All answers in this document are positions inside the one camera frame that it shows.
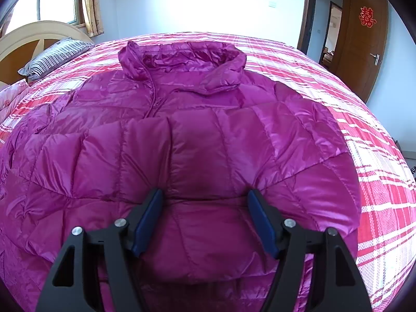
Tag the magenta down jacket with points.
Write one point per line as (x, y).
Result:
(201, 136)

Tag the window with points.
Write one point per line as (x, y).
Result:
(55, 0)

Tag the brown door frame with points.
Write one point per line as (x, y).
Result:
(303, 32)

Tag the brown wooden door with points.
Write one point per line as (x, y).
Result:
(357, 58)

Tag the pink floral quilt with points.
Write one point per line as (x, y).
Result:
(9, 100)

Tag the red plaid bed sheet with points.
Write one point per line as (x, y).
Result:
(373, 169)

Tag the wooden headboard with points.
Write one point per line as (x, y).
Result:
(19, 39)

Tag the striped pillow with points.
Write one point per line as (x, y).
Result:
(52, 58)

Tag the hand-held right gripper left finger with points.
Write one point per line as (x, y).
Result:
(148, 221)

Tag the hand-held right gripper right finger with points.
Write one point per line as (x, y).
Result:
(263, 224)

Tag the yellow patterned curtain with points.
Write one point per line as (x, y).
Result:
(92, 6)

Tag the red paper door decoration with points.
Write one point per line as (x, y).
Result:
(367, 17)

